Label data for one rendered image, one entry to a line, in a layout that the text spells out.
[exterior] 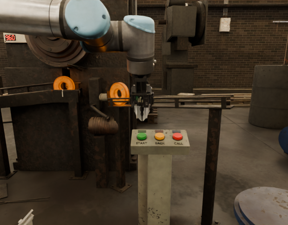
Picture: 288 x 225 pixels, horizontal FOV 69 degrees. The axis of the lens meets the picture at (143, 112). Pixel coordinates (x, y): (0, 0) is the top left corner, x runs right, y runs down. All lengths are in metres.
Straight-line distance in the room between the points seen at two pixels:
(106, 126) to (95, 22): 1.04
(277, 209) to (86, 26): 0.80
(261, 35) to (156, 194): 7.98
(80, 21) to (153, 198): 0.76
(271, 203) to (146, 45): 0.68
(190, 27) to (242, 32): 2.93
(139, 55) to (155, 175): 0.51
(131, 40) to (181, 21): 5.11
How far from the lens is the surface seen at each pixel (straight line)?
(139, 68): 0.68
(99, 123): 1.49
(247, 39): 8.41
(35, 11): 0.57
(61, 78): 1.70
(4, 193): 1.89
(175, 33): 5.67
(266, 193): 0.96
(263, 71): 3.43
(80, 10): 0.53
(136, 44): 0.65
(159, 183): 0.95
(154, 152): 0.88
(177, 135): 0.90
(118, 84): 1.41
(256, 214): 0.84
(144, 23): 0.64
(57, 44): 1.60
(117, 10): 1.76
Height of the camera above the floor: 0.90
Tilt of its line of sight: 13 degrees down
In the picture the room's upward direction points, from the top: straight up
